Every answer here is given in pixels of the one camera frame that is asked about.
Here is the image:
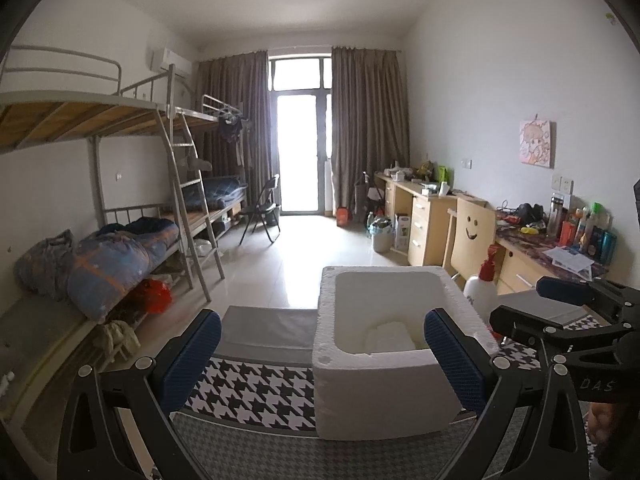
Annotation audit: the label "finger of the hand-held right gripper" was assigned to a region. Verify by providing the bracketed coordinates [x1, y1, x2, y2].
[536, 275, 626, 313]
[489, 304, 623, 362]

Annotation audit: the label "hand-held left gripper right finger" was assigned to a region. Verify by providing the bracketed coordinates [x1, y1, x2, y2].
[424, 307, 593, 480]

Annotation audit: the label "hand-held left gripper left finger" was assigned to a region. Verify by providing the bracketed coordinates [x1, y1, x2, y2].
[57, 308, 223, 480]

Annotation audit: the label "white foam box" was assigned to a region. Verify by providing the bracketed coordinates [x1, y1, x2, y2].
[311, 265, 501, 442]

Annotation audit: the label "person's right hand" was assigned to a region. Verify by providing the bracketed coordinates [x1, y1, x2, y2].
[586, 401, 621, 461]

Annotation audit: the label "white printed papers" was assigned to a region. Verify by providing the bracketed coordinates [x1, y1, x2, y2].
[542, 245, 596, 276]

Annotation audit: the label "white pump bottle red top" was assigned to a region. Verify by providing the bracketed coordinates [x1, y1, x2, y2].
[462, 249, 501, 318]

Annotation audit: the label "dark patterned desk cover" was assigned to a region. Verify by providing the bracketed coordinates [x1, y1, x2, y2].
[495, 207, 608, 281]

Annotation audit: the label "row of toiletry bottles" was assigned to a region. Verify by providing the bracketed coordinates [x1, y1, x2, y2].
[547, 192, 618, 267]

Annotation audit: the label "houndstooth tablecloth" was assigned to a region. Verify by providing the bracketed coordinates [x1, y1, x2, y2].
[170, 287, 618, 480]

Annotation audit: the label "red plastic bag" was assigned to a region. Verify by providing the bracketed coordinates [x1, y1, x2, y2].
[131, 279, 173, 316]

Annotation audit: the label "beige crumpled cloth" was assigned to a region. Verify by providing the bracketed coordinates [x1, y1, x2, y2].
[95, 319, 142, 361]

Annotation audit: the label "black headphones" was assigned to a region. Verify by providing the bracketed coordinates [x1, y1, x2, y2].
[515, 202, 546, 226]

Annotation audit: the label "wooden smiley face chair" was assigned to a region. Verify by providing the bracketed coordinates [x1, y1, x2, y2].
[442, 197, 497, 281]

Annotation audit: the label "blue patterned quilt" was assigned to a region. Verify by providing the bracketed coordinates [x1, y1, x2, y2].
[67, 217, 181, 323]

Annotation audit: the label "white carton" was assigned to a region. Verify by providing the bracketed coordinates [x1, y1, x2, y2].
[394, 212, 413, 252]

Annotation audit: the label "grey trash bin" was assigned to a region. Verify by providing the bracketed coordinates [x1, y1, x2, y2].
[370, 217, 397, 253]

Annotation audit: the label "black cloth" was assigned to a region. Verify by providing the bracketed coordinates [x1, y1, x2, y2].
[97, 220, 166, 236]

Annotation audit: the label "grey mattress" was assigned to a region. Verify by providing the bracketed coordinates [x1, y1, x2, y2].
[0, 290, 96, 411]

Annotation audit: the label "dark blue folded bedding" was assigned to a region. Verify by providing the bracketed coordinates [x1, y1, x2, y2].
[181, 176, 249, 211]

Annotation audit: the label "grey crumpled clothes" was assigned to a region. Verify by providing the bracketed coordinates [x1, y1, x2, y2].
[14, 230, 78, 301]

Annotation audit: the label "black folding chair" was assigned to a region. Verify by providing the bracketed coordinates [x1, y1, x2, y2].
[239, 174, 282, 247]

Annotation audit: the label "metal bunk ladder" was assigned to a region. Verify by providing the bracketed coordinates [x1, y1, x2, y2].
[155, 105, 226, 291]

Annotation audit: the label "dark hanging clothes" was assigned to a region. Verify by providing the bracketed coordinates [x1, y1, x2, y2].
[217, 115, 248, 171]

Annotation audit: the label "glass balcony door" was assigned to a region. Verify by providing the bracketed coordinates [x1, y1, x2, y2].
[267, 55, 335, 216]

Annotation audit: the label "brown curtain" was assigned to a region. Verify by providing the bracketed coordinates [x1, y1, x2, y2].
[331, 46, 412, 221]
[195, 51, 273, 211]

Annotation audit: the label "grey metal bunk bed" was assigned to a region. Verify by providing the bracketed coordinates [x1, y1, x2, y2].
[170, 94, 251, 241]
[0, 45, 226, 441]

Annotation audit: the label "white air conditioner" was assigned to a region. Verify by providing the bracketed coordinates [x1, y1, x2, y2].
[149, 47, 192, 78]

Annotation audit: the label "pink wall poster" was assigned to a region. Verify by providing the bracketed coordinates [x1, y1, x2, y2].
[518, 119, 554, 168]

